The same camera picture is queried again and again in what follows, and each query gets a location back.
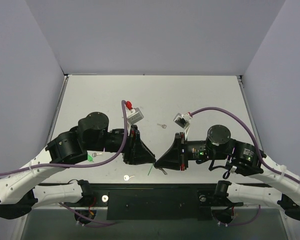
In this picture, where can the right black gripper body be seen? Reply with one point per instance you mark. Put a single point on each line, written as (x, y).
(181, 151)

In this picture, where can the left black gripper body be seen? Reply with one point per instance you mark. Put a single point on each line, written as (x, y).
(132, 146)

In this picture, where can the green tag with key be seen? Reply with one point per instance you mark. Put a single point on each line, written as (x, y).
(152, 167)

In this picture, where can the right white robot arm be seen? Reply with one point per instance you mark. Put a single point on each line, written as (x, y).
(251, 176)

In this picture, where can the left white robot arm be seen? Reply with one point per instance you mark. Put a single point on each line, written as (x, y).
(22, 192)

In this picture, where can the white head key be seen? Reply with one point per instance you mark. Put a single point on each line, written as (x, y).
(127, 177)

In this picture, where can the green tag left key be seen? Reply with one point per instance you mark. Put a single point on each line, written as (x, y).
(92, 156)

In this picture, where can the silver key upper middle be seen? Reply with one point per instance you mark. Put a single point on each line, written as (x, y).
(164, 126)

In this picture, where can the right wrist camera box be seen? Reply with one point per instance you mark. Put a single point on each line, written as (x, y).
(184, 121)

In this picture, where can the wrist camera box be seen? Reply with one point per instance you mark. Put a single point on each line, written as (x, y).
(134, 115)
(184, 121)

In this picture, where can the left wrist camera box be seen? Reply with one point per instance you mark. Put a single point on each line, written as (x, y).
(134, 115)

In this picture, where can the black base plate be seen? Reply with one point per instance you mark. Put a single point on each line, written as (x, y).
(158, 201)

